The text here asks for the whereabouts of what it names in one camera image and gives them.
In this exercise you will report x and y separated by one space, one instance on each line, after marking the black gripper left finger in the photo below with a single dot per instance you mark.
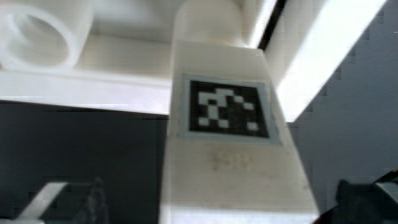
69 203

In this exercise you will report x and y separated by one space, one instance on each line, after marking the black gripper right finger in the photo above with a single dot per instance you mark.
368 201

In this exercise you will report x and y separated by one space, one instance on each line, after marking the white chair leg with tag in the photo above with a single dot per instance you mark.
233 180

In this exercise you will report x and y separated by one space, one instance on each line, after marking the white chair seat part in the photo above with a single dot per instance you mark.
85 48

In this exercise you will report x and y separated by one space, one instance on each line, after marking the white obstacle wall bar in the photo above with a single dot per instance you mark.
318 29

